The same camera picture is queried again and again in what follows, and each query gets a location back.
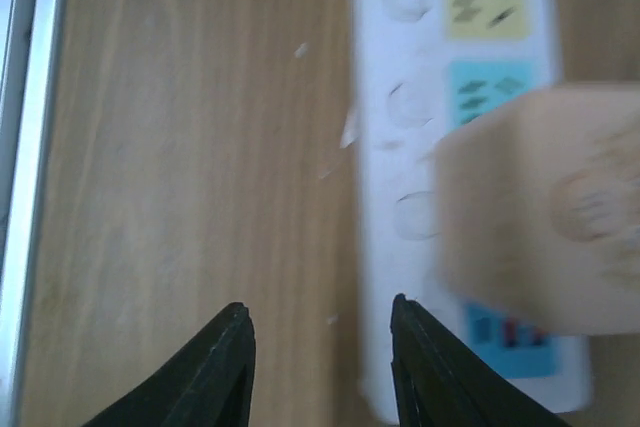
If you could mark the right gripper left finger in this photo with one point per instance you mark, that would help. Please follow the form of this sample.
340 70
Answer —
208 382

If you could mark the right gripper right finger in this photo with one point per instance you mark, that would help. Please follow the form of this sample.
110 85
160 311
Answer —
440 372

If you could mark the tan wooden plug adapter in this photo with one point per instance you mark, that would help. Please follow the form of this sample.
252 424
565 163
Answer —
537 206

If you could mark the white power strip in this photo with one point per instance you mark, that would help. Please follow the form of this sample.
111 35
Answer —
426 73

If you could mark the aluminium front rail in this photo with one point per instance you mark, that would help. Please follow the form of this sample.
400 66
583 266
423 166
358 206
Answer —
30 40

